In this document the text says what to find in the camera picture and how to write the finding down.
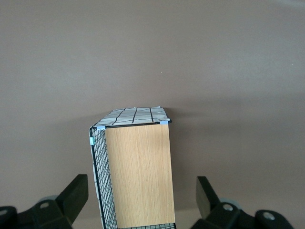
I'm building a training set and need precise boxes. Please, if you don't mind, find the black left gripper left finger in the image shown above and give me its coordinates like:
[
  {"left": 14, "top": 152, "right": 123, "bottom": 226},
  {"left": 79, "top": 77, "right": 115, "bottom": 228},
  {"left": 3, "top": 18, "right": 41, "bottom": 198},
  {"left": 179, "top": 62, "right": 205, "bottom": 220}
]
[{"left": 16, "top": 174, "right": 89, "bottom": 229}]

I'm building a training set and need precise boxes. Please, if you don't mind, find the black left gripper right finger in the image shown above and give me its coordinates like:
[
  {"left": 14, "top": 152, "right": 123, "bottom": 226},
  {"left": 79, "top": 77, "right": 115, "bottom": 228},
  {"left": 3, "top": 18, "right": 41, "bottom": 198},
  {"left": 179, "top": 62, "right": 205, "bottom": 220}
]
[{"left": 190, "top": 176, "right": 257, "bottom": 229}]

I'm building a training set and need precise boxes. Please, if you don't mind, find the brown table cloth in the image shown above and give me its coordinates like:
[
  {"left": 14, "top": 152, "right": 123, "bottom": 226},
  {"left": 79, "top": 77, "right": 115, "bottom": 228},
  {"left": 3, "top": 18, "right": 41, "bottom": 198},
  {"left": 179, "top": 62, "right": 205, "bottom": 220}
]
[{"left": 0, "top": 0, "right": 305, "bottom": 229}]

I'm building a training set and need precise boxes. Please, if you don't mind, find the wire basket with wooden panels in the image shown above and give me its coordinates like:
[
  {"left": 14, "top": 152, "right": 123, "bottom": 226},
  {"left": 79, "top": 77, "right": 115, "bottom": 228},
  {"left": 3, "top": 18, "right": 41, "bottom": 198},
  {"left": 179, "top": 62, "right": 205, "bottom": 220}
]
[{"left": 88, "top": 106, "right": 177, "bottom": 229}]

